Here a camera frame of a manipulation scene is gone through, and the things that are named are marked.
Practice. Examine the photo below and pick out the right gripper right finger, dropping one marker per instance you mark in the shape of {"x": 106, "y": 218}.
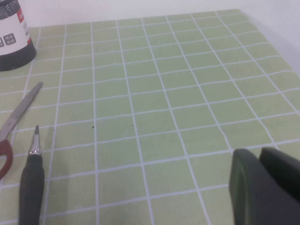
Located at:
{"x": 283, "y": 171}

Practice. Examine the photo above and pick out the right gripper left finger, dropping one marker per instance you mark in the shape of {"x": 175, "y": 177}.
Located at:
{"x": 253, "y": 199}

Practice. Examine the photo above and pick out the green grid table mat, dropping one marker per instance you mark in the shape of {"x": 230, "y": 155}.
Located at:
{"x": 164, "y": 105}

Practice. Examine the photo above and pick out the black mesh pen holder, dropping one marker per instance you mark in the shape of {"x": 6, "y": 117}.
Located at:
{"x": 14, "y": 35}

